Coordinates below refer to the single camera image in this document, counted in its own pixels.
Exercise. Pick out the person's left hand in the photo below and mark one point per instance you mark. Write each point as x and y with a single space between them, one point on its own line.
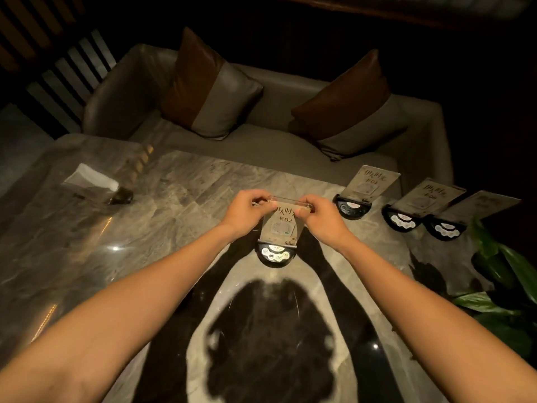
241 214

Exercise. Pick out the person's right hand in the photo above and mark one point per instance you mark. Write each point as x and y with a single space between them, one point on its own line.
329 224

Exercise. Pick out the person's right thumb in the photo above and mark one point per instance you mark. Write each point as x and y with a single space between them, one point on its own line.
306 216

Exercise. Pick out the person's left thumb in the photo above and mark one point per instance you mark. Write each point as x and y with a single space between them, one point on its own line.
259 207

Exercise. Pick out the clear acrylic table sign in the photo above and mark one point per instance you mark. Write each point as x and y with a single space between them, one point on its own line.
282 226
482 205
371 182
430 195

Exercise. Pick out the person's left forearm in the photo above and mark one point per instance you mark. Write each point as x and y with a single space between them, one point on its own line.
126 306

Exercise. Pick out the person's right forearm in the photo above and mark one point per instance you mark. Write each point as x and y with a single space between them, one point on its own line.
423 306

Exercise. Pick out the black call button base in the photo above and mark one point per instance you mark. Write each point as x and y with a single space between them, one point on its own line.
351 208
400 221
276 255
444 229

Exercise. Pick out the grey leather sofa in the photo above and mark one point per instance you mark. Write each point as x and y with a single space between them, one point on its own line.
268 146

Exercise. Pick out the brown and grey cushion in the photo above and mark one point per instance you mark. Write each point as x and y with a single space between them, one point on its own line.
348 109
209 88

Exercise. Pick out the clear tissue holder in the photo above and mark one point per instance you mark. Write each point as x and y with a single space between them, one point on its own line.
107 195

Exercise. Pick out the white tissue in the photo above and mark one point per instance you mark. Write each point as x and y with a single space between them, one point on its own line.
94 177

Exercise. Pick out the green leafy plant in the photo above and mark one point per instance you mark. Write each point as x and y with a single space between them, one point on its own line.
507 272

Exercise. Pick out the dark slatted wooden screen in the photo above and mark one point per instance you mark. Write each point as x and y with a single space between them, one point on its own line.
63 79

